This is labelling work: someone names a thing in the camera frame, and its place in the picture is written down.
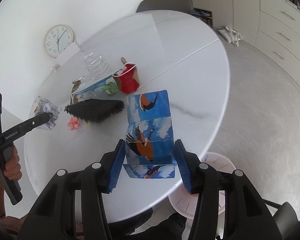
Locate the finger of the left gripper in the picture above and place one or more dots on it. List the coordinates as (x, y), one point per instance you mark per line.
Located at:
(22, 128)

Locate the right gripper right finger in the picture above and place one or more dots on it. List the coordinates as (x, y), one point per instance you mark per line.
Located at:
(246, 214)

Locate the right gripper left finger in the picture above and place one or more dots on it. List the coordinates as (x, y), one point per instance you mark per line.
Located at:
(53, 214)

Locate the grey white paper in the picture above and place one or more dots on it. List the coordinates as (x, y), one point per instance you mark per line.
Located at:
(44, 106)

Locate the pink paper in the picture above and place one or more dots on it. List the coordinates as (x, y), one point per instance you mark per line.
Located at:
(73, 123)

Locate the black foam net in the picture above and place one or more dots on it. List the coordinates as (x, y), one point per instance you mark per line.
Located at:
(95, 110)

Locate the blue face mask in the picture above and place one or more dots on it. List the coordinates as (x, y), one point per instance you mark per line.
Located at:
(92, 84)

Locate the clear plastic container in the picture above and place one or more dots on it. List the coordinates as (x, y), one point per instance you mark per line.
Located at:
(96, 65)

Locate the green paper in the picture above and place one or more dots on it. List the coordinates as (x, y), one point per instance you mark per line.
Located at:
(110, 88)

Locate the blue bird print box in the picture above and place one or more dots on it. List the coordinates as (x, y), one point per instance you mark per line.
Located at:
(149, 138)

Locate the red torn paper bag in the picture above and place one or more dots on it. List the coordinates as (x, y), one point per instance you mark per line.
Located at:
(127, 78)

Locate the brown gold snack wrapper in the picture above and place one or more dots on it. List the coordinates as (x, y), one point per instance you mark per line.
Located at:
(74, 97)

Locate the person left hand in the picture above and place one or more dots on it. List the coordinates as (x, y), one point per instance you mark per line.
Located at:
(13, 168)

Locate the white paper card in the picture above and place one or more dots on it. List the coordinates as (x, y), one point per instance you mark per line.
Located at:
(67, 53)

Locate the white cloth bag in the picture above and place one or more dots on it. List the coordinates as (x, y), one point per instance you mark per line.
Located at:
(231, 35)

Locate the grey chair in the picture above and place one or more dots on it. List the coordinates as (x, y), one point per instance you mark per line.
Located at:
(185, 6)

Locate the round white wall clock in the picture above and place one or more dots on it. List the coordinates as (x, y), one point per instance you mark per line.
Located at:
(57, 39)

